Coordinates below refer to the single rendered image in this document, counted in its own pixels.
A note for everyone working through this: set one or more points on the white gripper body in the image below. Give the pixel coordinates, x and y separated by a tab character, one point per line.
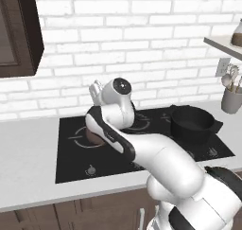
95	92

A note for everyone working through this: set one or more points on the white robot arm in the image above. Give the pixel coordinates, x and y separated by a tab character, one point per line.
164	158

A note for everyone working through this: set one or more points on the brown round object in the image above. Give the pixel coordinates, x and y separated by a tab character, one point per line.
92	138

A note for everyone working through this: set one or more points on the black hob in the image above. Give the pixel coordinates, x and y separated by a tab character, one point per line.
72	158

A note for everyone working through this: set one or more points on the grey hob knob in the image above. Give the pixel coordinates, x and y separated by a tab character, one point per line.
91	170

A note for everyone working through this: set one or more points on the black cooking pot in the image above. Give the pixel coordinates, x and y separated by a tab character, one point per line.
190	123

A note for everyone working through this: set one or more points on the brown cupboard door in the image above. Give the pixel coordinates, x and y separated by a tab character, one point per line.
104	211
28	219

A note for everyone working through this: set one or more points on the pale wooden spoon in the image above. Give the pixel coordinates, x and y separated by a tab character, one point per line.
226	80

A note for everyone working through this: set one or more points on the grey utensil pot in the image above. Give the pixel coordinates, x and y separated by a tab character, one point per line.
231	100

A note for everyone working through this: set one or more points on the pale whisk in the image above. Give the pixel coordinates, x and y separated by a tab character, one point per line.
233	72

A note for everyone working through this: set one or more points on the pale wooden spatula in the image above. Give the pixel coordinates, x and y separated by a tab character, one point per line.
239	84

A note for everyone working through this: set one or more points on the brown glass jar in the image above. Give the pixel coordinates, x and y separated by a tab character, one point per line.
237	35

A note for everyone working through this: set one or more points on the dark brown wall cupboard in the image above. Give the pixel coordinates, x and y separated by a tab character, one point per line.
17	31

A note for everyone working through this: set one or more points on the white wall socket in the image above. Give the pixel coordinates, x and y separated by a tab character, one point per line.
222	67

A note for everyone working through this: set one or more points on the grey wall shelf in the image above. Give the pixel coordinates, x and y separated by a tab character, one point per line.
223	45

